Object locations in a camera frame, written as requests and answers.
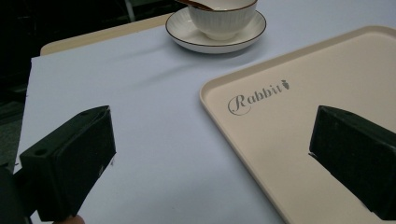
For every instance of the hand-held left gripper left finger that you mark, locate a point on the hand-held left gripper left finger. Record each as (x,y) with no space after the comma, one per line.
(68,174)

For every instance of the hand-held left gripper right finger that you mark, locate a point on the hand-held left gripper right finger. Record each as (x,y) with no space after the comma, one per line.
(355,149)

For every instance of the beige plastic tray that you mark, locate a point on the beige plastic tray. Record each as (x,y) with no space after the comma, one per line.
(314,130)

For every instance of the white paper mat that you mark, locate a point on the white paper mat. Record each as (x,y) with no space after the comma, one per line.
(162,124)

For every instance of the metal stand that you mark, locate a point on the metal stand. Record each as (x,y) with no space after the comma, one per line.
(130,10)

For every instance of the white ribbed bowl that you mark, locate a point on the white ribbed bowl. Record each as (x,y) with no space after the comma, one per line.
(221,18)

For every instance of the white saucer with dark rim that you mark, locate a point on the white saucer with dark rim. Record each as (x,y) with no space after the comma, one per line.
(186,29)

